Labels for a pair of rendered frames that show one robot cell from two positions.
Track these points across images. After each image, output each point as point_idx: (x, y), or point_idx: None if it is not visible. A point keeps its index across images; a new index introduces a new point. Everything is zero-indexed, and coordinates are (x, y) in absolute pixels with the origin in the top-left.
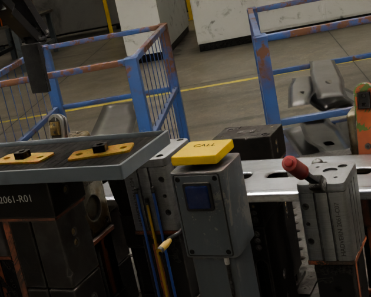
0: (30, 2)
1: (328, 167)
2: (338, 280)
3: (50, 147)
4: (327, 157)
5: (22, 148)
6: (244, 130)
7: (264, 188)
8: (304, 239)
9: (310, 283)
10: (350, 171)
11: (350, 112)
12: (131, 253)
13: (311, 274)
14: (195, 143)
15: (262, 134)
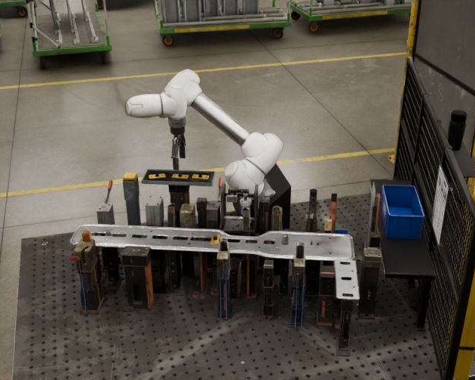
0: (172, 148)
1: (103, 208)
2: None
3: (176, 181)
4: (105, 243)
5: (186, 182)
6: (137, 250)
7: (126, 228)
8: (129, 335)
9: (125, 304)
10: (98, 206)
11: (93, 239)
12: (220, 329)
13: (124, 309)
14: (132, 176)
15: (129, 246)
